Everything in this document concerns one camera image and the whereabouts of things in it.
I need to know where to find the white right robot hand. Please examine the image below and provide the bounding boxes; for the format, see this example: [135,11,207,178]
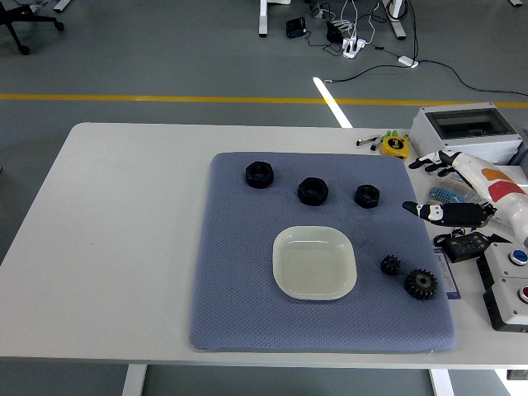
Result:
[402,150,528,248]

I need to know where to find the yellow tape measure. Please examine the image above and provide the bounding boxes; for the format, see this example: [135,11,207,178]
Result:
[379,135,409,161]

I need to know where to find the black digital meter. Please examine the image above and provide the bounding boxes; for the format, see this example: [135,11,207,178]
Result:
[432,231,512,264]

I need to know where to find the white desk leg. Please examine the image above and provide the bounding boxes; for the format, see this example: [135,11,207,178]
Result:
[258,0,271,38]
[381,0,409,40]

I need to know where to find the black power adapter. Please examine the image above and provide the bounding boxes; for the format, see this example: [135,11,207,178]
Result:
[325,20,346,44]

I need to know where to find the white electrical enclosure box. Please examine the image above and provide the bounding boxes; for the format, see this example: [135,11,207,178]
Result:
[409,102,525,166]

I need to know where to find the white power strip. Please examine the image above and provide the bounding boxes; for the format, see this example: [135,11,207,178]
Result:
[342,36,368,59]

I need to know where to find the long black floor cable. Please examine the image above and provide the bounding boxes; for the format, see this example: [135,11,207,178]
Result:
[323,59,528,98]

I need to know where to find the white table leg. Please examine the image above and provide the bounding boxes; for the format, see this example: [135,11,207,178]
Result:
[121,365,148,396]
[428,368,455,396]

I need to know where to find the black office chair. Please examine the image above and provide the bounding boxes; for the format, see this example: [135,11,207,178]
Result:
[0,0,65,56]

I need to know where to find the blue button control box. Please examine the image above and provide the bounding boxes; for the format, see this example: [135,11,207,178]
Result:
[477,241,528,290]

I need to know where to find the medium black hex nut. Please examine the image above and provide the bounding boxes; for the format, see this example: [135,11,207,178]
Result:
[298,177,330,206]

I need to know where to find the large black hex nut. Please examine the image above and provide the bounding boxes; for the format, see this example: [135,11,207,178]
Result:
[245,161,275,190]

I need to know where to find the large black gear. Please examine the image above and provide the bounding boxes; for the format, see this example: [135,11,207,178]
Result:
[404,268,440,300]

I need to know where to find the small black hex nut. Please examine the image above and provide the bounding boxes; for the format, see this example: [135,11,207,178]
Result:
[354,184,381,209]

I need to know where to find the purple-edged white card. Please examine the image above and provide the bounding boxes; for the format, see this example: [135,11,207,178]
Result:
[435,249,461,301]

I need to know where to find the red button control box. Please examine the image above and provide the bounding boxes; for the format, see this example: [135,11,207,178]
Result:
[482,276,528,332]

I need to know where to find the blue-grey quilted mat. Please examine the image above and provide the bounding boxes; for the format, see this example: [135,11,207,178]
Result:
[188,151,458,353]

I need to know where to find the white square plate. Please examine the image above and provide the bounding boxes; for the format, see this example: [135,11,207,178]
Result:
[272,225,358,302]

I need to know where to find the silver and black pliers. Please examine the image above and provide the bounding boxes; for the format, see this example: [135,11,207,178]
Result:
[356,134,383,152]

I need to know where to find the small black gear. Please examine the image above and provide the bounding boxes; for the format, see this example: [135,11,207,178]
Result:
[379,254,401,276]

